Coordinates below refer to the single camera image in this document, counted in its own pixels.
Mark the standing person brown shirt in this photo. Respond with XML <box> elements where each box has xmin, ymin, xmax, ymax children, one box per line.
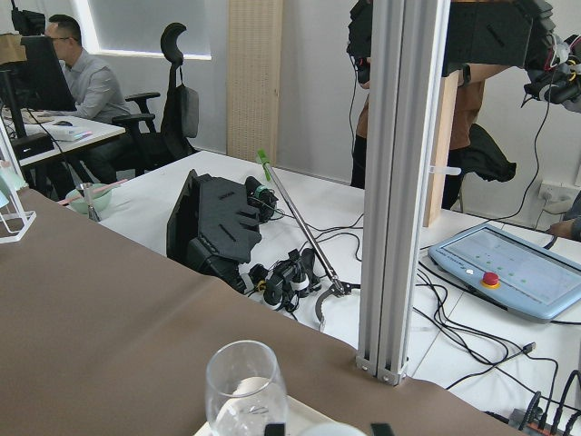
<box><xmin>347</xmin><ymin>0</ymin><xmax>518</xmax><ymax>211</ymax></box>

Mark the aluminium frame post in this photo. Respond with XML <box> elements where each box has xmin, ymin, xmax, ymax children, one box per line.
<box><xmin>356</xmin><ymin>1</ymin><xmax>449</xmax><ymax>386</ymax></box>

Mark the black equipment stand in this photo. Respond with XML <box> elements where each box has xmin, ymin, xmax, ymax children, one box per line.
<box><xmin>166</xmin><ymin>171</ymin><xmax>278</xmax><ymax>293</ymax></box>

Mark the blue teach pendant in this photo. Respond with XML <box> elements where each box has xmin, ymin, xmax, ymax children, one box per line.
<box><xmin>428</xmin><ymin>223</ymin><xmax>580</xmax><ymax>323</ymax></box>

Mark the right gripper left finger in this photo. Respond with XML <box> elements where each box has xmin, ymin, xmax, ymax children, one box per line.
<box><xmin>264</xmin><ymin>423</ymin><xmax>285</xmax><ymax>436</ymax></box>

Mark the black camera cable bundle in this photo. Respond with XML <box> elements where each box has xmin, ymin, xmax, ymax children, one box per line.
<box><xmin>247</xmin><ymin>248</ymin><xmax>323</xmax><ymax>314</ymax></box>

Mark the mint bowl on desk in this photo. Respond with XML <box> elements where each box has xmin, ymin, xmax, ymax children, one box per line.
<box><xmin>64</xmin><ymin>183</ymin><xmax>114</xmax><ymax>216</ymax></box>

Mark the cream rabbit tray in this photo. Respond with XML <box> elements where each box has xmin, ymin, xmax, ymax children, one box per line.
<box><xmin>195</xmin><ymin>396</ymin><xmax>334</xmax><ymax>435</ymax></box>

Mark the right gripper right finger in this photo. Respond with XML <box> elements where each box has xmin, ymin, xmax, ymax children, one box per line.
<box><xmin>370</xmin><ymin>422</ymin><xmax>393</xmax><ymax>436</ymax></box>

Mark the clear wine glass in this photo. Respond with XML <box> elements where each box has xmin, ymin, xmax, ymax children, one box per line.
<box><xmin>205</xmin><ymin>340</ymin><xmax>289</xmax><ymax>435</ymax></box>

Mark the white cup rack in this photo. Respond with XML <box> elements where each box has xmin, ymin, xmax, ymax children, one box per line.
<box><xmin>1</xmin><ymin>122</ymin><xmax>36</xmax><ymax>243</ymax></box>

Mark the seated person grey shirt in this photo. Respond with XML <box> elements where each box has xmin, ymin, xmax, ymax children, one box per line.
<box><xmin>44</xmin><ymin>14</ymin><xmax>133</xmax><ymax>183</ymax></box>

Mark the black office chair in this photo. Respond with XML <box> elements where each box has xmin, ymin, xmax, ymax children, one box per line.
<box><xmin>113</xmin><ymin>23</ymin><xmax>199</xmax><ymax>175</ymax></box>

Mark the seated person grey jacket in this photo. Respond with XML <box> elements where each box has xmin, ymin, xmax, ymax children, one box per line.
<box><xmin>546</xmin><ymin>193</ymin><xmax>581</xmax><ymax>242</ymax></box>

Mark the steel jigger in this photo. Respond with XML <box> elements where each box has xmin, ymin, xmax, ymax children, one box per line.
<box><xmin>77</xmin><ymin>183</ymin><xmax>101</xmax><ymax>223</ymax></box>

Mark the steel reacher grabber tool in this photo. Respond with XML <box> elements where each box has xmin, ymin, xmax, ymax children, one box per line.
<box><xmin>256</xmin><ymin>149</ymin><xmax>356</xmax><ymax>332</ymax></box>

